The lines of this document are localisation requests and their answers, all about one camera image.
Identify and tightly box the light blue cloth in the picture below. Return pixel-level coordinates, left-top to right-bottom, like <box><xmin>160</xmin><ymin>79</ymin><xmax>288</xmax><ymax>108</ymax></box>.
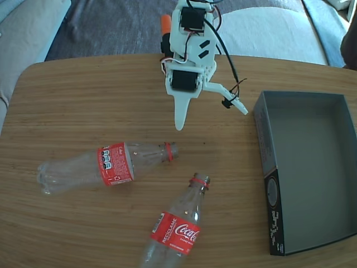
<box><xmin>302</xmin><ymin>0</ymin><xmax>357</xmax><ymax>69</ymax></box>

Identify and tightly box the person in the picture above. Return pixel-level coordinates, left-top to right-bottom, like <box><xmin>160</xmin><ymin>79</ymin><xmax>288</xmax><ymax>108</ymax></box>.
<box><xmin>339</xmin><ymin>27</ymin><xmax>357</xmax><ymax>70</ymax></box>

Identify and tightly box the black camera cable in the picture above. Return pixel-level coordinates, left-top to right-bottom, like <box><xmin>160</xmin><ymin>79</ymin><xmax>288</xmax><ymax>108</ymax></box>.
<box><xmin>203</xmin><ymin>0</ymin><xmax>240</xmax><ymax>84</ymax></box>

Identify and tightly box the flat white camera plate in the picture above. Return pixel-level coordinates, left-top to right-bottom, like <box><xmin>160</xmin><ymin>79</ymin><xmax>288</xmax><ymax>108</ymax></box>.
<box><xmin>205</xmin><ymin>80</ymin><xmax>249</xmax><ymax>115</ymax></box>

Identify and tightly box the clear bottle red label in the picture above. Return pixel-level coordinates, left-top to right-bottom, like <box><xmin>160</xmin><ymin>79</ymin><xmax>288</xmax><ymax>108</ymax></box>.
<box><xmin>138</xmin><ymin>172</ymin><xmax>212</xmax><ymax>268</ymax></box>
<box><xmin>36</xmin><ymin>141</ymin><xmax>180</xmax><ymax>196</ymax></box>

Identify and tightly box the grey rug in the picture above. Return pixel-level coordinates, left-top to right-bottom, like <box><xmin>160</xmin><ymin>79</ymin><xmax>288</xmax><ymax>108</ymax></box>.
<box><xmin>44</xmin><ymin>0</ymin><xmax>306</xmax><ymax>61</ymax></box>

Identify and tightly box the grey cardboard box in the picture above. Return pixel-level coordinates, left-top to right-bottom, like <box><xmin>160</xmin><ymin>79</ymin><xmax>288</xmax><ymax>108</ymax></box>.
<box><xmin>252</xmin><ymin>89</ymin><xmax>357</xmax><ymax>257</ymax></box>

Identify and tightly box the white sofa cushion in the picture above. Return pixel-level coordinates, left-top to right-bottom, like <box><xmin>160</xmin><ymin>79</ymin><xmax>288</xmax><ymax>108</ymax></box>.
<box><xmin>216</xmin><ymin>5</ymin><xmax>329</xmax><ymax>66</ymax></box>
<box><xmin>0</xmin><ymin>0</ymin><xmax>73</xmax><ymax>137</ymax></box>

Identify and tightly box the orange and black clamp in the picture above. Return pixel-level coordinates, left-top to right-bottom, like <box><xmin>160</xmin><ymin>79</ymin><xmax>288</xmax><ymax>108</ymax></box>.
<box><xmin>159</xmin><ymin>13</ymin><xmax>176</xmax><ymax>61</ymax></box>

